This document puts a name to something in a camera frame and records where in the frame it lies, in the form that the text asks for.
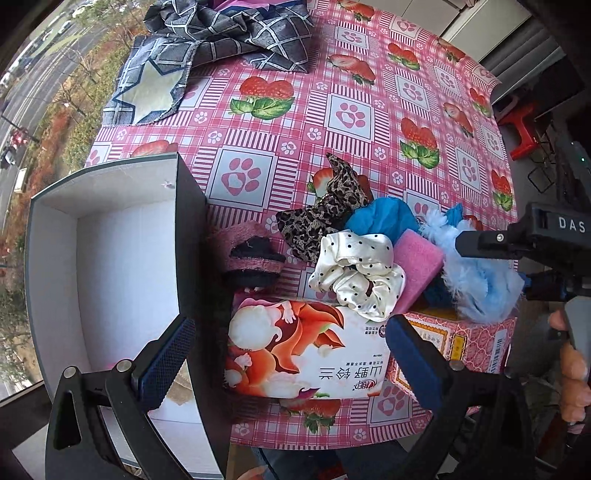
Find pink strawberry paw tablecloth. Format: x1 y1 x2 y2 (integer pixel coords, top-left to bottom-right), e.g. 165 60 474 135
83 0 520 448

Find pink purple cloth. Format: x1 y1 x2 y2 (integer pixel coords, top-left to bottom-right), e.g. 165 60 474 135
215 0 308 9

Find white cabinet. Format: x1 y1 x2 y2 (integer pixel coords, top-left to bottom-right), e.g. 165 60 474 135
438 0 533 43

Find light blue fluffy scrunchie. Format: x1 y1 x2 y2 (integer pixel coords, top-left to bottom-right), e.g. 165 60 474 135
418 205 527 322

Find grey curtain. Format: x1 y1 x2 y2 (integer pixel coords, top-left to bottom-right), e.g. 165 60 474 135
480 28 570 89

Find person's blue jeans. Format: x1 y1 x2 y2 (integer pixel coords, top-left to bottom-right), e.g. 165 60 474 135
259 447 354 480

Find grey checked cloth with star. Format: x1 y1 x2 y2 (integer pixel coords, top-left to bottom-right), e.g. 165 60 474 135
102 0 315 125

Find pink and black knitted item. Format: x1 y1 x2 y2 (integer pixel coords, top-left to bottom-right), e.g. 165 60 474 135
208 220 287 291

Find person's right hand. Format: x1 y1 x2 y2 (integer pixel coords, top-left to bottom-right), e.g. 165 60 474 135
549 310 591 435

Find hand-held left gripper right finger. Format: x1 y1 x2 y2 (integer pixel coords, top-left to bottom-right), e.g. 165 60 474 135
387 315 539 480

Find red plastic stool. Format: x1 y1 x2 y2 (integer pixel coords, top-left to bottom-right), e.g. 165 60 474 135
498 102 542 161

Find white box with black outside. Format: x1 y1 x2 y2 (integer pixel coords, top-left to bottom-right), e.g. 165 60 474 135
25 152 232 480

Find beige woven item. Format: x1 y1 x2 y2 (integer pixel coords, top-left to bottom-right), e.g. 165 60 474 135
166 364 195 404

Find orange floral tissue pack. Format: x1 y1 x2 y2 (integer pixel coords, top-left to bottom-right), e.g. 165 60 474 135
224 298 393 402

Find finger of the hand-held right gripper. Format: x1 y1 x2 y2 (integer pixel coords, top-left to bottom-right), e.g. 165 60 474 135
522 271 579 302
454 228 527 260

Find leopard print scrunchie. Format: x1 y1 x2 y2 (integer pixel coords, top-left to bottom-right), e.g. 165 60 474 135
276 154 372 265

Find white polka dot scrunchie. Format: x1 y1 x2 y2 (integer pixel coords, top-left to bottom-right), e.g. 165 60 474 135
308 232 406 322

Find pink sponge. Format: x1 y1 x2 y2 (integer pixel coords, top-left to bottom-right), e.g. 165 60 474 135
392 229 445 315

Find black metal wire frame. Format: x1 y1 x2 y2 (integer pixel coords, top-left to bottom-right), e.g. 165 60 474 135
529 117 566 188

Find pink patterned carton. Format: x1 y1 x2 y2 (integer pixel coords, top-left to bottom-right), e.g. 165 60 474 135
385 309 518 402

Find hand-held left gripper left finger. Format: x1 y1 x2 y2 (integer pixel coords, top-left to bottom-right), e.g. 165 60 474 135
45 316 197 480

